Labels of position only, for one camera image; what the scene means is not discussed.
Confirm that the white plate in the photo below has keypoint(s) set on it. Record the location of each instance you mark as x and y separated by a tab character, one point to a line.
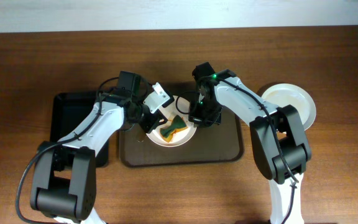
309	118
178	138

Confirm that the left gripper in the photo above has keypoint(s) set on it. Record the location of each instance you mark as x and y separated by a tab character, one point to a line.
151	121

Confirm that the brown plastic serving tray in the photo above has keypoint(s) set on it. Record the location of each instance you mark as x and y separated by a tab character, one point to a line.
217	143

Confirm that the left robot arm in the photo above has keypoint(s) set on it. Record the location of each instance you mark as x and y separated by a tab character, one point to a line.
64	179

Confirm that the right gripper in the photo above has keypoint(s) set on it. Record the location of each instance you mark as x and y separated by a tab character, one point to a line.
204	117

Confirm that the green and orange sponge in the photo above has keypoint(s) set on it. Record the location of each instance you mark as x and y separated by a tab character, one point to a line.
177	125

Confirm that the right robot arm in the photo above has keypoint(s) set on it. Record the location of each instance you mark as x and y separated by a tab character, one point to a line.
279	144

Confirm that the black rectangular tray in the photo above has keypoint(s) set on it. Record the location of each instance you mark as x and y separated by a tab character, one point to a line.
69	110

